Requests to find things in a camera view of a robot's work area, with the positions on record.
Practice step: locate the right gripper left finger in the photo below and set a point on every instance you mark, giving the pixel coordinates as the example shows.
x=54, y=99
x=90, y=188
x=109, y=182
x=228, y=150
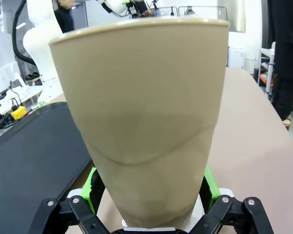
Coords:
x=88, y=219

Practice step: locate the white low cabinet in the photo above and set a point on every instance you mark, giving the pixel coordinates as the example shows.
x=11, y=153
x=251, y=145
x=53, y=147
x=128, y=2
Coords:
x=236, y=58

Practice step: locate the black sandals pair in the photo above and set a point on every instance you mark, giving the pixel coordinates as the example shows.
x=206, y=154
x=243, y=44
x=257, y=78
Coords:
x=34, y=76

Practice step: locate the tall beige cup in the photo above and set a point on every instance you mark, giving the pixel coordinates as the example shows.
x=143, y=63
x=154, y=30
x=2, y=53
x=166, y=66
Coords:
x=141, y=97

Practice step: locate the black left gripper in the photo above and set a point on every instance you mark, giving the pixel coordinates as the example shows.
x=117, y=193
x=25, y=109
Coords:
x=139, y=8

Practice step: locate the person in black clothes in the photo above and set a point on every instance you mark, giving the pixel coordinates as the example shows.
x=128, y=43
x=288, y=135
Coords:
x=64, y=17

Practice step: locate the white angled panel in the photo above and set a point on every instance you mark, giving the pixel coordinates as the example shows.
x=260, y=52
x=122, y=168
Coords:
x=2, y=61

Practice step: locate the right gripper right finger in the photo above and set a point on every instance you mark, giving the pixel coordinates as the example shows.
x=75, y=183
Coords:
x=224, y=214

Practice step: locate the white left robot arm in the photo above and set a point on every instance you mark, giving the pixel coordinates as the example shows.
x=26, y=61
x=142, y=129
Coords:
x=44, y=48

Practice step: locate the black plastic tray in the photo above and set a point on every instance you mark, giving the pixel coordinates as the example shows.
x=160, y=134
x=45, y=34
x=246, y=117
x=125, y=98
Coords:
x=27, y=151

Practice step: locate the white side desk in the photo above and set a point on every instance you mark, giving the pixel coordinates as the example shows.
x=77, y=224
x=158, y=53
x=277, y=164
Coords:
x=27, y=93

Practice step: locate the white shelf cart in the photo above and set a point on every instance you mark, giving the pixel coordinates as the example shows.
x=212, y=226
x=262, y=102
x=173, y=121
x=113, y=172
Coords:
x=265, y=56

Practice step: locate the yellow black device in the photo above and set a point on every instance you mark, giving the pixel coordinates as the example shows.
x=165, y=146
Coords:
x=18, y=112

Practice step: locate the white scalloped paper coaster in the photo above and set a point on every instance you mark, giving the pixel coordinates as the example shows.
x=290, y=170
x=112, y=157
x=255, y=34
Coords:
x=199, y=209

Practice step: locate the person in purple hooded jacket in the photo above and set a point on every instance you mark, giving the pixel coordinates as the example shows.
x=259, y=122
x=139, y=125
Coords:
x=285, y=48

